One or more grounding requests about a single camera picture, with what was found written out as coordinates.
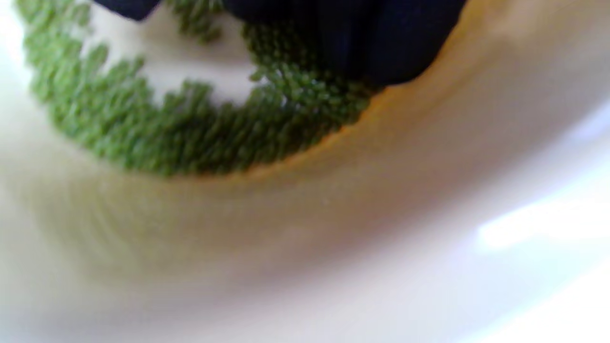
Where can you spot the person's right hand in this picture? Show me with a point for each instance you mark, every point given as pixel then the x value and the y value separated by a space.
pixel 371 33

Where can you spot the yellow plastic basin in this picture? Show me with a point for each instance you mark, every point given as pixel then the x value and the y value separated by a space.
pixel 305 228

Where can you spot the green mung beans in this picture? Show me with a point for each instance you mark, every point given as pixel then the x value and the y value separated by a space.
pixel 190 138

